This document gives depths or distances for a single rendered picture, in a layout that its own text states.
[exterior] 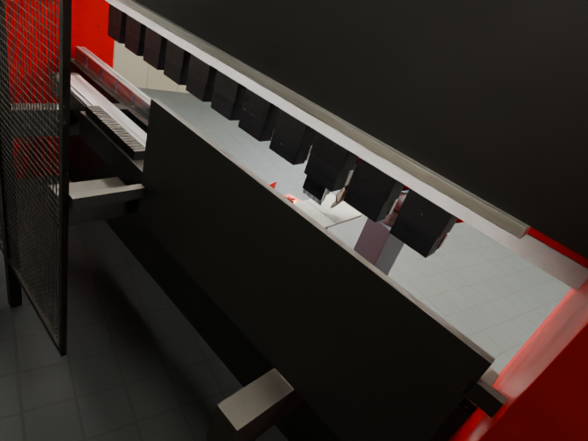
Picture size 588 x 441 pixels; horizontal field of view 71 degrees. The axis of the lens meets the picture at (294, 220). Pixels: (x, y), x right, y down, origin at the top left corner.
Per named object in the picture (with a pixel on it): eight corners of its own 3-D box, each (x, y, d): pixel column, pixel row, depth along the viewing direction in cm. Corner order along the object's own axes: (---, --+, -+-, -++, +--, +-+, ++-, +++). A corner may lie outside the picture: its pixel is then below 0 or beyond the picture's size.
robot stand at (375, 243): (346, 304, 283) (391, 211, 244) (361, 324, 272) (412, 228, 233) (325, 310, 273) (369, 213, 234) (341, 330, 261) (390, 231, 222)
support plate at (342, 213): (361, 216, 179) (362, 214, 179) (323, 229, 160) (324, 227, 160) (331, 195, 188) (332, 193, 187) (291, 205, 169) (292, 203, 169)
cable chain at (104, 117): (148, 159, 164) (149, 150, 162) (133, 160, 160) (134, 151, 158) (98, 113, 186) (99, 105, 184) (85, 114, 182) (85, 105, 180)
